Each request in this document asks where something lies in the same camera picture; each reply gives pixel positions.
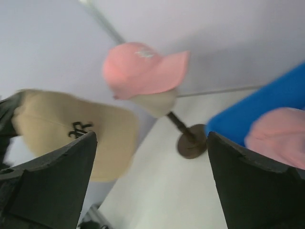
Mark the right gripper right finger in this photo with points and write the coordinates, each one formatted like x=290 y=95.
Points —
x=256 y=192

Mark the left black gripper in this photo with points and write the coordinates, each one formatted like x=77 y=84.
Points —
x=7 y=131

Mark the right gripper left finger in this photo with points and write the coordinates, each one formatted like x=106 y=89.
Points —
x=48 y=192

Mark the beige cap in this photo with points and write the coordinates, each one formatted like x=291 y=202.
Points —
x=49 y=120

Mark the pink baseball cap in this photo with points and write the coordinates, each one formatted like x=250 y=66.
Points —
x=134 y=68

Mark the dark round wooden stand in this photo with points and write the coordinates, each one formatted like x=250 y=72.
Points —
x=193 y=141

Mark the blue plastic bin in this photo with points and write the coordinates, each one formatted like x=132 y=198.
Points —
x=235 y=121

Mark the beige mannequin head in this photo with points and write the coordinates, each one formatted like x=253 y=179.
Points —
x=158 y=104

